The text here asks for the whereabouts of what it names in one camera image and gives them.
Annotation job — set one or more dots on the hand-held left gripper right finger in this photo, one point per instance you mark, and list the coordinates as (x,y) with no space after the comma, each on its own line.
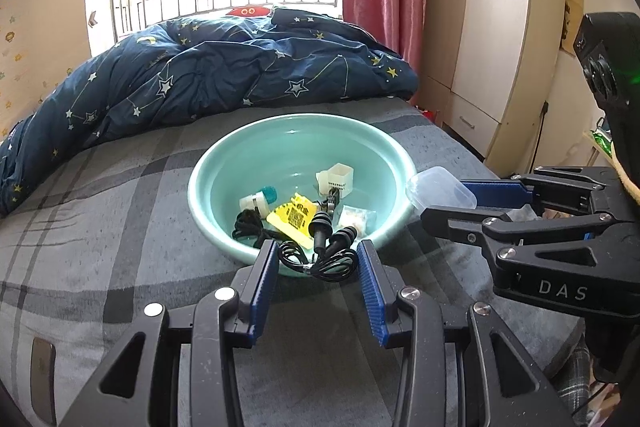
(372,292)

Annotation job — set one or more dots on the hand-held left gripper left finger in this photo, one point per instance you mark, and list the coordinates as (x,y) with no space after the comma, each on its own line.
(262,287)

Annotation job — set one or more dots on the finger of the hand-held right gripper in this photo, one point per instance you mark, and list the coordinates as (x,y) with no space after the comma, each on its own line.
(450,219)
(495,193)

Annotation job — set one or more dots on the small clear plastic box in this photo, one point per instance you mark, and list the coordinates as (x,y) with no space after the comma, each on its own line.
(440,187)

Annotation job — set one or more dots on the clear snack packet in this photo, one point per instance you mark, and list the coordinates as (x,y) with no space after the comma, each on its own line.
(356,219)

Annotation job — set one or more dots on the yellow plastic card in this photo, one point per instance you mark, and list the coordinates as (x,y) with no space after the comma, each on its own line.
(290,217)

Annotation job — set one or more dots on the black earphones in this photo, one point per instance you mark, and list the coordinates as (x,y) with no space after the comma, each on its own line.
(320,227)

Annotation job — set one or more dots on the small white bottle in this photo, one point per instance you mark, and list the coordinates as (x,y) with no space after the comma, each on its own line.
(250,202)

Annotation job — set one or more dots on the small teal round container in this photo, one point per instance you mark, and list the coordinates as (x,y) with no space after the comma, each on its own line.
(270,194)

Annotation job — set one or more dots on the brown key case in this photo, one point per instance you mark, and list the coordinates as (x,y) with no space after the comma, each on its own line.
(331,202)

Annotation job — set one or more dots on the white plastic stand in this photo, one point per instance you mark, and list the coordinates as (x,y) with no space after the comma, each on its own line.
(336,179)

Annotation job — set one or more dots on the teal plastic basin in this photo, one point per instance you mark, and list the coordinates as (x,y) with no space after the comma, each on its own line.
(225,167)

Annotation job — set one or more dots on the grey plaid cloth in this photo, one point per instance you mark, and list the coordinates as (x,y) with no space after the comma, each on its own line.
(575,377)

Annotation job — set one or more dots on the green packet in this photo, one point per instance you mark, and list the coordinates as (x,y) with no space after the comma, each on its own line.
(601,142)

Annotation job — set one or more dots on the beige wardrobe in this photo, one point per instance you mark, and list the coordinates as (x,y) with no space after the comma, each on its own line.
(500,57)

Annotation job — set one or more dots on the grey plaid bed sheet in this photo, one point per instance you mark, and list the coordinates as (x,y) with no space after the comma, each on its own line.
(125,207)

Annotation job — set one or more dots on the navy star-print blanket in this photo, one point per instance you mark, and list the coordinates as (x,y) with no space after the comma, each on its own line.
(200,67)

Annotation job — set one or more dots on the smartphone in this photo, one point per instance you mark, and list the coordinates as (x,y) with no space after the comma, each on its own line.
(43,382)

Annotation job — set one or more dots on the red plush toy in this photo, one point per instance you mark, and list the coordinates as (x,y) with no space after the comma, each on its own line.
(247,11)

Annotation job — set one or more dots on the wall poster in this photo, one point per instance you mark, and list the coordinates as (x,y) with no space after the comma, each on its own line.
(574,12)

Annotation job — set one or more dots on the wall stickers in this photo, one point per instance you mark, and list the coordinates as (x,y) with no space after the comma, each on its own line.
(10,39)

